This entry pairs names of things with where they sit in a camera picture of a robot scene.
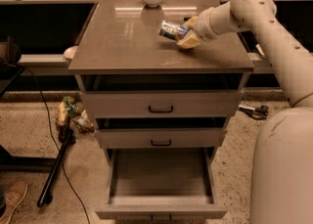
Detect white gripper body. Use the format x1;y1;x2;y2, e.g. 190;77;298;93
194;7;218;41

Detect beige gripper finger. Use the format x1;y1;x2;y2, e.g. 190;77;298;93
177;30;201;49
183;16;198;29

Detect silver blue redbull can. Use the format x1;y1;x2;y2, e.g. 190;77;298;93
158;21;189;41

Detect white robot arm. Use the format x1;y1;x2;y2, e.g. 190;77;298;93
178;0;313;224

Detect grey drawer cabinet with counter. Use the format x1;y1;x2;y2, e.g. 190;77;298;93
68;0;253;158

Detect grey top drawer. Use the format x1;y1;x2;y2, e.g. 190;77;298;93
81;73;244;118

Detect grey drawer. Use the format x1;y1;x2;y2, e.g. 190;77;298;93
96;148;227;224
81;73;244;118
95;116;227;149

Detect grey middle drawer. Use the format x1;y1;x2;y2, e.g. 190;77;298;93
95;116;227;149

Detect grey bottom drawer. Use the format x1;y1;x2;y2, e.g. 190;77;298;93
96;148;227;224

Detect white plate behind cabinet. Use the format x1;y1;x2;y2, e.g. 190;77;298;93
64;46;77;60

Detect snack packets pile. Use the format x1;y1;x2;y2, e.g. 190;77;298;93
56;96;94;133

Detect black metal pole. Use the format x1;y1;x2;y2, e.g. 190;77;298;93
37;129;74;207

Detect tan shoe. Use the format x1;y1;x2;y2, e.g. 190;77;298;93
0;180;28;224

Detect black handled scissors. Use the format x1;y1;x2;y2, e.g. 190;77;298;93
238;105;269;120

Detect black cable on floor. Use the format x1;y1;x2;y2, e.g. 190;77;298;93
19;66;92;224

